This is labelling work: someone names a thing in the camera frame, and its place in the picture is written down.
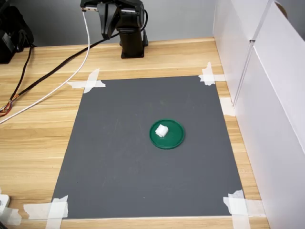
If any small white plastic terminal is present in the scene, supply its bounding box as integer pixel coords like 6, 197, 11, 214
154, 124, 169, 138

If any round green lid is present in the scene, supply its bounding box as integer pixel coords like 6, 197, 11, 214
149, 118, 186, 151

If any white masking tape piece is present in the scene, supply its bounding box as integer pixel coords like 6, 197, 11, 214
198, 62, 226, 87
0, 207, 22, 226
219, 97, 237, 117
67, 68, 107, 94
223, 189, 266, 229
22, 195, 69, 229

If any black equipment bundle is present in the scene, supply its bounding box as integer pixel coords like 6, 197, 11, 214
0, 4, 35, 64

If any white partition panel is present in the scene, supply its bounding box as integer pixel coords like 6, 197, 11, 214
212, 0, 274, 106
234, 1, 305, 229

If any dark grey mat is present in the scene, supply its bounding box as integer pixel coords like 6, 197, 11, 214
51, 75, 246, 219

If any thin black cable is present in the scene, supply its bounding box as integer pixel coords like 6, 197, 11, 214
142, 9, 149, 47

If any white camera cable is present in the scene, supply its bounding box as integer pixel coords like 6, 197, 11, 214
0, 10, 91, 125

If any black braided cable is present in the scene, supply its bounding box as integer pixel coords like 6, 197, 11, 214
0, 32, 121, 119

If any black cable with coloured wires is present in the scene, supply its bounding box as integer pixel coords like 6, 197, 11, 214
9, 44, 34, 103

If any small white bracket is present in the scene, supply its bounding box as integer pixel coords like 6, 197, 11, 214
0, 194, 10, 214

